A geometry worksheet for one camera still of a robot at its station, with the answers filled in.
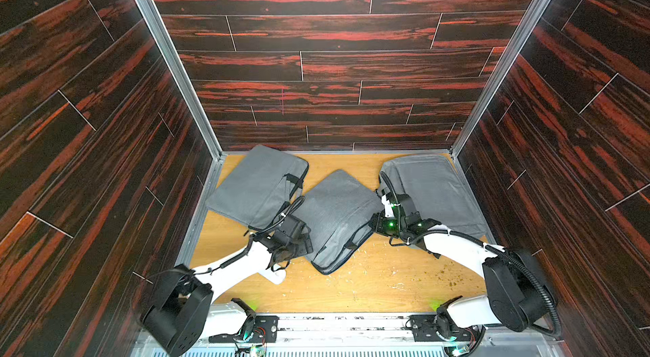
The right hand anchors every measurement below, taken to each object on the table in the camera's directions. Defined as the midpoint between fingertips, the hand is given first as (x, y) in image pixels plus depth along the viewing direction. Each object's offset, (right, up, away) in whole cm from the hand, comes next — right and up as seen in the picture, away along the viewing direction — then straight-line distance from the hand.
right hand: (372, 221), depth 91 cm
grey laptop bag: (-46, +11, +17) cm, 50 cm away
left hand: (-24, -9, -3) cm, 26 cm away
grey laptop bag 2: (-13, +3, -1) cm, 13 cm away
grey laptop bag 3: (+27, +12, +8) cm, 30 cm away
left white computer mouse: (-33, -17, -8) cm, 38 cm away
